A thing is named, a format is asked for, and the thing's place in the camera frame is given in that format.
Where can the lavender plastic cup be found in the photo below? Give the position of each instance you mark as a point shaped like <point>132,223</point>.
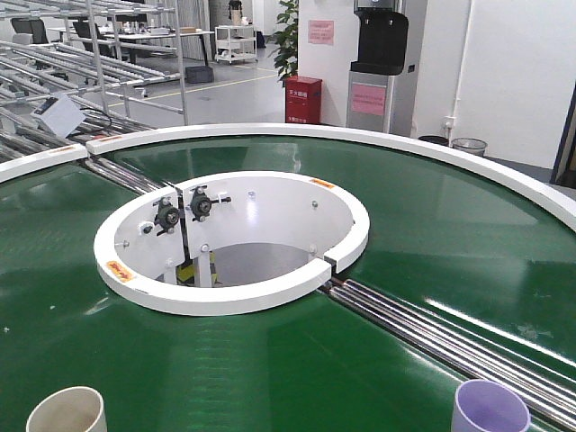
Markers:
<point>481,405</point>

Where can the beige plastic cup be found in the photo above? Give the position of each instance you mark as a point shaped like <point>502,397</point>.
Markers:
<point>78,408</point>

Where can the steel conveyor rollers left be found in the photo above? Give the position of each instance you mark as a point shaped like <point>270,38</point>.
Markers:
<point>121,175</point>

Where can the steel conveyor rollers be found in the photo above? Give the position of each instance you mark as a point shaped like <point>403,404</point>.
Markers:
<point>549,394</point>
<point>121,175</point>

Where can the green circular conveyor belt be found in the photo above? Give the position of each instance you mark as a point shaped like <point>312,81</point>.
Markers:
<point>477,256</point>

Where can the white outer conveyor rim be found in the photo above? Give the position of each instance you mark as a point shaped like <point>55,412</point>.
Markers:
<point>556,203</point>

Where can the steel conveyor rollers right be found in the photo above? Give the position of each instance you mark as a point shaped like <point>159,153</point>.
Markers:
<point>549,394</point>

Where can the red fire extinguisher cabinet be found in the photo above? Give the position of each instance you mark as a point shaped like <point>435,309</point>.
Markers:
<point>302,100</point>

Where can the black storage crate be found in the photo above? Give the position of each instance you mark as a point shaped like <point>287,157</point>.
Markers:
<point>198,75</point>

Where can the green potted plant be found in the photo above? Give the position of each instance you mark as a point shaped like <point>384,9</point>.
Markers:
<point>286,37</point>

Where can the white utility cart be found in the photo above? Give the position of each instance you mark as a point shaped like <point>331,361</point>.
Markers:
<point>235,43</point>

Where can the black silver water dispenser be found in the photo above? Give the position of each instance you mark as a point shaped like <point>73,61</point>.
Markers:
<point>381,54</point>

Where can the white control box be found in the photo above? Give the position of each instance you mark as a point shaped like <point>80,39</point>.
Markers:
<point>59,115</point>

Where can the metal roller rack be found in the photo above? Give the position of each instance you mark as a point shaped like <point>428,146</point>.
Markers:
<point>31,74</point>

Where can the black bearing mount right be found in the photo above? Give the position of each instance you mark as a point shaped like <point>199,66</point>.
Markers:
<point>201,204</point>

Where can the black bearing mount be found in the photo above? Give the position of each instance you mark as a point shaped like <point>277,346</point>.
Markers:
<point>201,204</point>
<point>167,217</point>

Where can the black bearing mount left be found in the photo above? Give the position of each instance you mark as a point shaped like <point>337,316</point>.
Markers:
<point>167,217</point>

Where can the pink wall notice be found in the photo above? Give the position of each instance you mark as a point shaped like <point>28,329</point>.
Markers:
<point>321,32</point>

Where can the wire mesh trash bin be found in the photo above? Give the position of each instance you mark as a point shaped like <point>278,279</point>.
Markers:
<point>472,146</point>

